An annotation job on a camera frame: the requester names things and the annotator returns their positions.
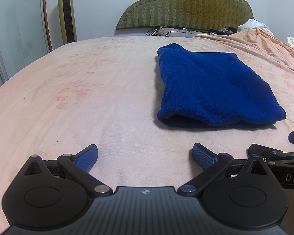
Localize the blue knit sweater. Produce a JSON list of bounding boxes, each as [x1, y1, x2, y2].
[[157, 43, 286, 127]]

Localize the beige patterned pillow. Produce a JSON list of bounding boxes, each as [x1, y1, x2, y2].
[[153, 27, 209, 38]]

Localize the gold tower fan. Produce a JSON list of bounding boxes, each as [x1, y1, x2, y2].
[[58, 0, 77, 45]]

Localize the white floral wardrobe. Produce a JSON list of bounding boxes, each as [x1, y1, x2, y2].
[[0, 0, 51, 87]]

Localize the orange blanket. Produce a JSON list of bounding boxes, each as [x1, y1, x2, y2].
[[201, 28, 294, 72]]

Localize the dark clothes on pillow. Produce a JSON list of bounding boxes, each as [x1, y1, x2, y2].
[[208, 27, 237, 36]]

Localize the pink bed sheet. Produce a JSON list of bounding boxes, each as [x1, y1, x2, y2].
[[0, 36, 294, 233]]

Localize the white crumpled bedding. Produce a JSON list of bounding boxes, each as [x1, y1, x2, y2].
[[237, 19, 274, 36]]

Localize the olive padded headboard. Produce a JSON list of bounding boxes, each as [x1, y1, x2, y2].
[[116, 0, 253, 30]]

